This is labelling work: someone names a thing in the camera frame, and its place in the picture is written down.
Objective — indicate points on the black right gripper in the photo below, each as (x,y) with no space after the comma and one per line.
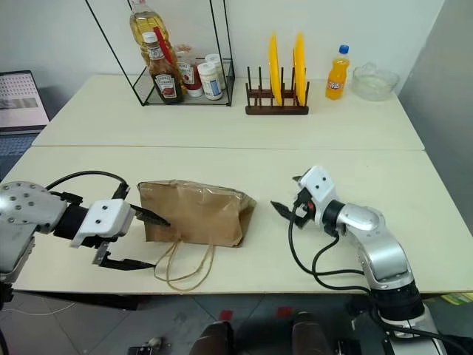
(302,218)

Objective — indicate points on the orange soda bottle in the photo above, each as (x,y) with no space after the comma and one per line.
(337,79)

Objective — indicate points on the red squeeze ketchup bottle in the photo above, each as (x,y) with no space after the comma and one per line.
(189,75)

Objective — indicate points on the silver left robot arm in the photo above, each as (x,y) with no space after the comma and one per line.
(29,211)

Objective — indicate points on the white seasoning jar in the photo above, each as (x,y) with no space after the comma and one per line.
(216,61)
(211,83)

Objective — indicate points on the dark glass ketchup bottle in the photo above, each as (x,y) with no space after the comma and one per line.
(166,83)

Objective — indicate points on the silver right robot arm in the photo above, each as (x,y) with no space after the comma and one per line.
(384,259)

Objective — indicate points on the clear glass bowl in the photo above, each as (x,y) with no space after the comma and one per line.
(375,83)

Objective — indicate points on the dark wooden plate rack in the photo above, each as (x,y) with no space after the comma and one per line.
(275,109)

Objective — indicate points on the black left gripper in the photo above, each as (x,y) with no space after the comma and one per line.
(104,248)

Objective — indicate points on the large cooking oil bottle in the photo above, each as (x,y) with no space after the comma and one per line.
(142,26)

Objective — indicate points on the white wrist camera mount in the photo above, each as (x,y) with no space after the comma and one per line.
(107,218)
(319,185)

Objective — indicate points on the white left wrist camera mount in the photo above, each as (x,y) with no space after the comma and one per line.
(107,218)

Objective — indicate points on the dark rounded shape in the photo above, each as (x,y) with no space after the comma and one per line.
(212,338)
(308,333)

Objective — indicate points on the brown paper bag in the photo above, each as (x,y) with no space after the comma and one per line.
(199,214)

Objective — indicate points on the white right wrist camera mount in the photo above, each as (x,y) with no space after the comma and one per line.
(319,185)

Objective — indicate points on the yellow plate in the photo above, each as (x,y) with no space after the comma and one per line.
(274,70)
(300,70)

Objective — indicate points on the black table frame bar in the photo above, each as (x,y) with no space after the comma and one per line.
(92,300)

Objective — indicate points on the open laptop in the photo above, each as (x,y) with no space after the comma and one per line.
(20,100)

